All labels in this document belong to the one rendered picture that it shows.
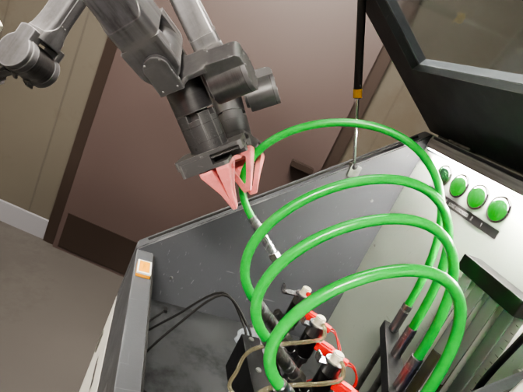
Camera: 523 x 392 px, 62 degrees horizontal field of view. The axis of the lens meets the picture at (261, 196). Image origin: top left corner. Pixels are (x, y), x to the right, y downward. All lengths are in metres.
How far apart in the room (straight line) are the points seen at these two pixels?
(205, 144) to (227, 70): 0.11
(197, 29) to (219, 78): 0.32
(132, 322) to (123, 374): 0.12
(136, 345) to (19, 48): 0.63
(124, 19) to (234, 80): 0.15
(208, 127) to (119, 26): 0.17
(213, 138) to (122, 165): 1.89
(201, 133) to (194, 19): 0.36
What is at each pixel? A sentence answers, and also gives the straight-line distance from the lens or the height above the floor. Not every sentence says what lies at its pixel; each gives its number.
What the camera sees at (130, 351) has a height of 0.95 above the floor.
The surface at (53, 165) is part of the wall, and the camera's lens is 2.73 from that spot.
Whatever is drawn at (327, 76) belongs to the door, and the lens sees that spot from 2.28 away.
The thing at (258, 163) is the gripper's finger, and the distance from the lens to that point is 0.82.
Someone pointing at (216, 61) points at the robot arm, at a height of 1.42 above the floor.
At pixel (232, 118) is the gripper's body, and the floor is 1.33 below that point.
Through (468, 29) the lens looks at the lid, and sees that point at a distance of 0.80.
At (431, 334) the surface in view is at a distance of 0.69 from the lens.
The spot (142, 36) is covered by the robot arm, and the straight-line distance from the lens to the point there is 0.57.
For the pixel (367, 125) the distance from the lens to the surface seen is 0.77.
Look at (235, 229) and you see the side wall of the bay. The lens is 1.03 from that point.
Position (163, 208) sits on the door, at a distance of 2.49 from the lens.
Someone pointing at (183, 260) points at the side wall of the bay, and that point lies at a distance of 1.06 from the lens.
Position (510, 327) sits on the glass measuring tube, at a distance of 0.81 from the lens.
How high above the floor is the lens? 1.45
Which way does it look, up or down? 16 degrees down
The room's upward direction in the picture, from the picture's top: 25 degrees clockwise
